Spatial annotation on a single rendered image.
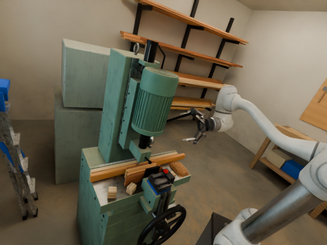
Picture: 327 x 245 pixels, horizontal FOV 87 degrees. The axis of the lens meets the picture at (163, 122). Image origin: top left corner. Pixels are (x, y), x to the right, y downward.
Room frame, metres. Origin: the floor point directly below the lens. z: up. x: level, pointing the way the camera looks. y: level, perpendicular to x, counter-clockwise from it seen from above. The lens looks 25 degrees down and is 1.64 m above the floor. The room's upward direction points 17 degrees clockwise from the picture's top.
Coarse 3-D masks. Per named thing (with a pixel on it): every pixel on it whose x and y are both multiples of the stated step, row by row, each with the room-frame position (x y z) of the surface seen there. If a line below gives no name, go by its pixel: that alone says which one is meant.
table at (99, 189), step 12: (168, 168) 0.93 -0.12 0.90; (108, 180) 0.69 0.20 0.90; (120, 180) 0.71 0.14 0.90; (180, 180) 0.86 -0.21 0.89; (96, 192) 0.59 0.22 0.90; (120, 192) 0.63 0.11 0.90; (96, 204) 0.57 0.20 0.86; (108, 204) 0.55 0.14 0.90; (120, 204) 0.60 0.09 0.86; (144, 204) 0.63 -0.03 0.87
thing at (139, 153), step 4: (132, 140) 0.87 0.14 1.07; (136, 140) 0.88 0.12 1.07; (132, 144) 0.85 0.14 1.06; (136, 144) 0.84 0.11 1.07; (132, 148) 0.84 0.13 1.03; (136, 148) 0.81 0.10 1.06; (140, 148) 0.81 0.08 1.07; (148, 148) 0.84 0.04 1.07; (132, 152) 0.84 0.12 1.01; (136, 152) 0.81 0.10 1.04; (140, 152) 0.78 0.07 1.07; (144, 152) 0.79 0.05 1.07; (148, 152) 0.81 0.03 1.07; (136, 156) 0.80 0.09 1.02; (140, 156) 0.77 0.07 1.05; (144, 156) 0.79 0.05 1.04; (148, 156) 0.81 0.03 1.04; (140, 160) 0.78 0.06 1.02; (144, 160) 0.79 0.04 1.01
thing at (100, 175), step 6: (174, 156) 1.03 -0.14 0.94; (180, 156) 1.05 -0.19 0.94; (156, 162) 0.91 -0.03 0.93; (162, 162) 0.95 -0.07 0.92; (168, 162) 0.99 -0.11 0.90; (120, 168) 0.76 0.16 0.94; (126, 168) 0.77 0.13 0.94; (90, 174) 0.66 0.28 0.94; (96, 174) 0.67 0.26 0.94; (102, 174) 0.68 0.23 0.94; (108, 174) 0.70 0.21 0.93; (114, 174) 0.73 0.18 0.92; (120, 174) 0.75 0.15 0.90; (90, 180) 0.64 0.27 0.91; (96, 180) 0.66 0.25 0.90
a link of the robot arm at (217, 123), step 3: (210, 117) 1.01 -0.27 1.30; (213, 117) 0.99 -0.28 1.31; (216, 117) 1.01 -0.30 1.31; (213, 120) 0.96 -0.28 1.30; (216, 120) 0.97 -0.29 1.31; (219, 120) 0.99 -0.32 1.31; (216, 123) 0.95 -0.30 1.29; (219, 123) 0.97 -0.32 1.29; (216, 126) 0.94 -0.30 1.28; (219, 126) 0.97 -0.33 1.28; (213, 129) 0.94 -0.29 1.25; (216, 129) 0.95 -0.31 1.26
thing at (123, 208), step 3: (135, 201) 0.66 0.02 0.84; (138, 201) 0.67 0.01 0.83; (129, 204) 0.64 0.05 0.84; (132, 204) 0.65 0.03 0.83; (135, 204) 0.66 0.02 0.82; (138, 204) 0.68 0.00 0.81; (120, 207) 0.60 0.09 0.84; (123, 207) 0.61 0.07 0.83; (126, 207) 0.63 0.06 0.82; (129, 207) 0.64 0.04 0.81; (111, 210) 0.59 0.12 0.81; (114, 210) 0.58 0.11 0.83; (117, 210) 0.59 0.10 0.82; (120, 210) 0.60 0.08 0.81; (114, 213) 0.58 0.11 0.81
